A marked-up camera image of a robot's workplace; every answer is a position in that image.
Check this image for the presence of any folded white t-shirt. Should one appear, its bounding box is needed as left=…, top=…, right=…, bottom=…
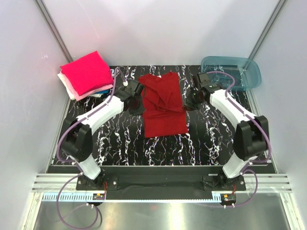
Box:
left=57, top=73, right=104, bottom=101

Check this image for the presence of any right aluminium frame post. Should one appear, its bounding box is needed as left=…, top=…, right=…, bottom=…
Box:
left=248, top=0, right=288, bottom=60

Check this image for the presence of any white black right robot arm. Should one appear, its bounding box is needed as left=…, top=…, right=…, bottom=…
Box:
left=183, top=73, right=272, bottom=190

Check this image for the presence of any folded teal t-shirt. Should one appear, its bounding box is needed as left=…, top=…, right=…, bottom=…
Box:
left=94, top=89, right=111, bottom=94

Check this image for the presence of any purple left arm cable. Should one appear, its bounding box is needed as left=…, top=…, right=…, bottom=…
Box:
left=56, top=67, right=128, bottom=228

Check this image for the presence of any folded light pink t-shirt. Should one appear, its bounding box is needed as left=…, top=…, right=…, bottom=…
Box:
left=62, top=78, right=115, bottom=101

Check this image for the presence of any folded magenta t-shirt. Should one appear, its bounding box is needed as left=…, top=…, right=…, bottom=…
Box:
left=60, top=51, right=114, bottom=95

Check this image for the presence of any small electronics board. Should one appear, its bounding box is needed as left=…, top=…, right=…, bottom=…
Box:
left=221, top=194, right=236, bottom=203
left=93, top=193, right=106, bottom=201

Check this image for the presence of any teal translucent plastic bin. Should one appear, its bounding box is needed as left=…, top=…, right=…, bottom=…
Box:
left=201, top=56, right=261, bottom=92

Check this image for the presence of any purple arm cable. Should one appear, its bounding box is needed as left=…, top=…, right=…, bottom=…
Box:
left=191, top=71, right=273, bottom=209
left=56, top=67, right=128, bottom=228

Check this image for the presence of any right small electronics board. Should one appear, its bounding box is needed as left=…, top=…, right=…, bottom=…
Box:
left=221, top=194, right=236, bottom=203

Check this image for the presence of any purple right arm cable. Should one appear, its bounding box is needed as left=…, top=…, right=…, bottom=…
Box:
left=191, top=71, right=273, bottom=209

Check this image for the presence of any left small electronics board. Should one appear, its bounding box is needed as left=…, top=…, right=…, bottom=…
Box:
left=93, top=193, right=106, bottom=201

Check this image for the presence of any white slotted cable duct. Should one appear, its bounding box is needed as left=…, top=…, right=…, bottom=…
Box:
left=42, top=192, right=222, bottom=204

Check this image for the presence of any left aluminium frame post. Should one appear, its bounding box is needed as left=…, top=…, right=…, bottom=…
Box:
left=34, top=0, right=73, bottom=63

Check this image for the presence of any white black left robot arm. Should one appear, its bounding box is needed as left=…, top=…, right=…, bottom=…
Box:
left=57, top=80, right=146, bottom=190

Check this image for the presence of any aluminium frame post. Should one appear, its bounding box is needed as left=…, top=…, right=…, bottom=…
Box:
left=34, top=0, right=73, bottom=63
left=248, top=0, right=288, bottom=60

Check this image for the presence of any dark red t-shirt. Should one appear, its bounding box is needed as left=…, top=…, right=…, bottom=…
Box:
left=139, top=72, right=188, bottom=138

